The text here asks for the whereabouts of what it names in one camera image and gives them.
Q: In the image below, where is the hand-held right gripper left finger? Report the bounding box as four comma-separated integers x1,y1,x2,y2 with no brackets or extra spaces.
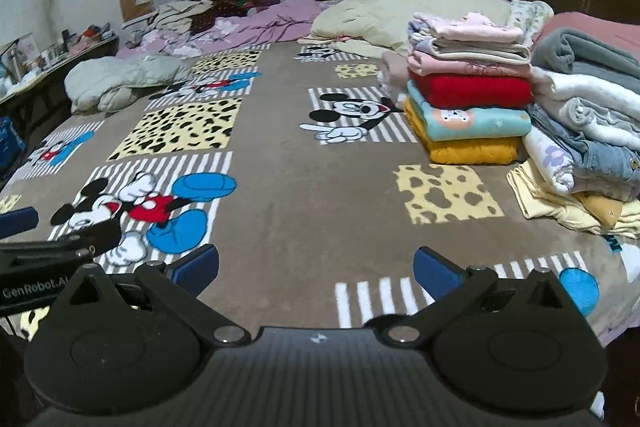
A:
52,244,251,348

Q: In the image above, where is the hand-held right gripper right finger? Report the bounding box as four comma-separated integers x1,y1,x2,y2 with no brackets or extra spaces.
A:
380,247,581,347

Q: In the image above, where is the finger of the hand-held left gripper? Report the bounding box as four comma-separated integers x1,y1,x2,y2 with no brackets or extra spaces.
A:
0,207,40,239
0,223,123,261

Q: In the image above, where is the colourful folded clothes stack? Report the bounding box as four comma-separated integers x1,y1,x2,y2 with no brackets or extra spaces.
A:
404,11,535,166

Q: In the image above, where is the white and denim clothes stack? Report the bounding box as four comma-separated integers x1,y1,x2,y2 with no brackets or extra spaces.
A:
506,27,640,240

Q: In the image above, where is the blue bag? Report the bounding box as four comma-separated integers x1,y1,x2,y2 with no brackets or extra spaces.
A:
0,116,26,175

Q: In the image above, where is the cluttered side table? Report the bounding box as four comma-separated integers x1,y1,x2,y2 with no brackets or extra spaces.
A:
0,23,121,148

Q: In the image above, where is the printed cartoon blanket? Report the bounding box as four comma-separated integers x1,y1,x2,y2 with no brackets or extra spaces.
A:
0,39,640,348

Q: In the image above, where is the beige pink folded garment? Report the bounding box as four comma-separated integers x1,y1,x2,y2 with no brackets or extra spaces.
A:
377,51,413,110

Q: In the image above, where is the striped garment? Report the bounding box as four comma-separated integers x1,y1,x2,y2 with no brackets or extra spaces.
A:
145,0,216,38

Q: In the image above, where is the purple bed sheet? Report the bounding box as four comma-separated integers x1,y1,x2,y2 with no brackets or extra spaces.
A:
116,0,341,58

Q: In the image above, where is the cream comforter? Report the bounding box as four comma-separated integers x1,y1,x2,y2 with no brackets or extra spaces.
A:
299,0,512,60

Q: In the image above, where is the floral pillow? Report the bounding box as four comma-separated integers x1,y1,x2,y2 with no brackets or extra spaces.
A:
509,0,555,44

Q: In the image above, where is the pink folded blanket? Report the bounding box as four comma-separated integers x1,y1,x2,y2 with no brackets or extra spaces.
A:
531,11,640,52

